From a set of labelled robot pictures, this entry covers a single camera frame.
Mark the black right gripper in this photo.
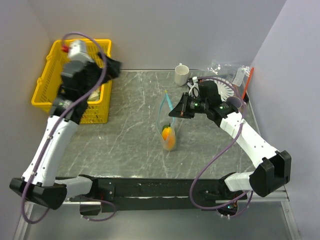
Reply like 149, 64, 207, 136
169, 92, 209, 119

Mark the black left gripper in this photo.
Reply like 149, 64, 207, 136
81, 50, 122, 99

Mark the clear bag with blue zipper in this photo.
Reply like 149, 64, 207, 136
156, 90, 177, 152

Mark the yellow orange toy mango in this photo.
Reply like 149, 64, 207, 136
161, 127, 176, 151

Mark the green toy bell pepper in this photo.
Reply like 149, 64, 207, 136
162, 123, 171, 131

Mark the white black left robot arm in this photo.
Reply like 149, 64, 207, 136
9, 57, 122, 210

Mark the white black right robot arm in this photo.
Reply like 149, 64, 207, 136
168, 77, 292, 199

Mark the clear bag with red zipper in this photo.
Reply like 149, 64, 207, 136
207, 61, 254, 94

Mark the green toy lettuce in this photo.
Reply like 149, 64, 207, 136
87, 90, 101, 102

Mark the white ceramic mug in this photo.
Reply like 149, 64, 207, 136
174, 63, 190, 87

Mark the yellow plastic basket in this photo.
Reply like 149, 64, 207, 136
31, 40, 113, 124

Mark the white blue striped plate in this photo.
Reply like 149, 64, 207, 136
213, 77, 235, 102

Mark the beige mug purple inside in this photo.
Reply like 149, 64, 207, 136
226, 96, 246, 112

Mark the black rectangular tray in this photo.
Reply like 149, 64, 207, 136
198, 74, 249, 103

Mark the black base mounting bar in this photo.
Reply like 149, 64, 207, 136
70, 175, 247, 217

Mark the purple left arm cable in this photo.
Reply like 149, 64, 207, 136
21, 31, 117, 225

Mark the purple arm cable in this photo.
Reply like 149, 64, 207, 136
188, 76, 253, 218
21, 31, 117, 225

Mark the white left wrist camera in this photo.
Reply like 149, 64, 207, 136
61, 39, 94, 63

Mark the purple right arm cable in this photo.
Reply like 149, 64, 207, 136
188, 76, 253, 218

